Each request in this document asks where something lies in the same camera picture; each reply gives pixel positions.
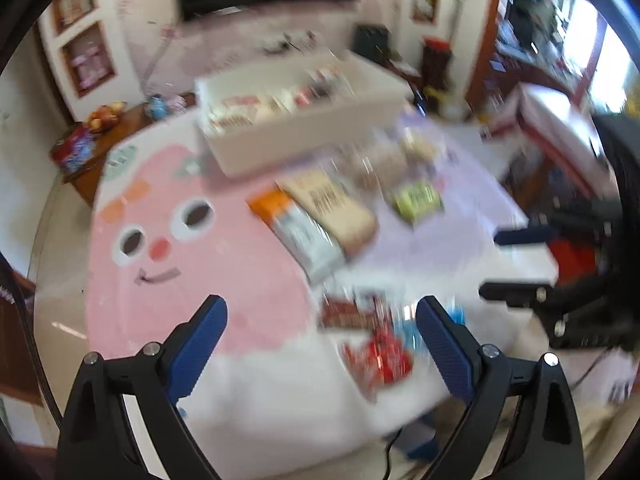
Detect black power cable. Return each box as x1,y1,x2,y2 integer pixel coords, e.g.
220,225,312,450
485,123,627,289
384,427,403,480

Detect red plastic object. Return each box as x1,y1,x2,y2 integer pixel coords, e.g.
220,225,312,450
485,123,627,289
549,240,599,287

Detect wooden cabinet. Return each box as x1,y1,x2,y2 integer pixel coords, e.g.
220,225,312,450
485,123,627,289
62,91,201,207

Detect dark air fryer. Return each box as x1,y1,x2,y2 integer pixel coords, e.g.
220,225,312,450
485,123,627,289
352,25,393,59

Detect red and blue snack packet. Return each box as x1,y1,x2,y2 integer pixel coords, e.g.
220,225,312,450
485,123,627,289
342,310,466,403

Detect pink cartoon tablecloth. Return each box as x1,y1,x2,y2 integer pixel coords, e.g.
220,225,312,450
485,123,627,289
82,105,558,453

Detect beige cracker packet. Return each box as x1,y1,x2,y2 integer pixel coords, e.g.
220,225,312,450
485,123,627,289
277,167,378,256

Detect fruit bowl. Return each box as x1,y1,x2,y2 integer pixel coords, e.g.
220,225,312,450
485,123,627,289
84,101,126,133

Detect orange white snack packet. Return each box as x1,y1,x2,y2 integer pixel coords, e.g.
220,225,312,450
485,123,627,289
247,187,347,286

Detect dark bin red top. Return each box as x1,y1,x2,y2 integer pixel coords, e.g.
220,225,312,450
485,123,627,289
422,37,454,92

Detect green snack packet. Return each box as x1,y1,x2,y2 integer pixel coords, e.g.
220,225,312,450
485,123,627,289
387,180,446,223

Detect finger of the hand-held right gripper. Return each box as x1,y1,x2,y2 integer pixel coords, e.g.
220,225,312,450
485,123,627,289
479,272,610,351
494,202,616,248

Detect wooden door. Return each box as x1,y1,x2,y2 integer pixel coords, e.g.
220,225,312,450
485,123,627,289
0,270,46,407

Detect white plastic storage bin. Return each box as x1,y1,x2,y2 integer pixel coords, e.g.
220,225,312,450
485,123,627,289
195,52,416,178

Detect red tin box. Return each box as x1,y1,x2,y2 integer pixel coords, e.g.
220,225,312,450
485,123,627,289
50,125,96,171

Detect clear packet yellow pastry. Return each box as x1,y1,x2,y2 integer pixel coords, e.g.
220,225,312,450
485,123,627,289
400,129,447,162

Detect framed picture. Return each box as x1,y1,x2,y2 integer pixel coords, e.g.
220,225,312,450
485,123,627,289
60,0,94,23

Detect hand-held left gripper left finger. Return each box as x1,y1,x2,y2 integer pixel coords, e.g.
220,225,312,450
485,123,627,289
56,294,228,480

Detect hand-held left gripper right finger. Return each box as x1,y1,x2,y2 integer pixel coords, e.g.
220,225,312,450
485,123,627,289
416,295,586,480

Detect red white covered table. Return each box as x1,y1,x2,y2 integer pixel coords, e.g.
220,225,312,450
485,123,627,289
482,82,621,202

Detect clear packet brown snack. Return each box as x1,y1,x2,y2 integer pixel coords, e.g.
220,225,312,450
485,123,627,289
345,145,411,192

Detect blue box under table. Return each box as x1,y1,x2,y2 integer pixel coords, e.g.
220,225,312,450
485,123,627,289
407,410,442,461

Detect brown chocolate snack packet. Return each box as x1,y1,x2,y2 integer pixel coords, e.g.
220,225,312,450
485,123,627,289
320,294,392,335

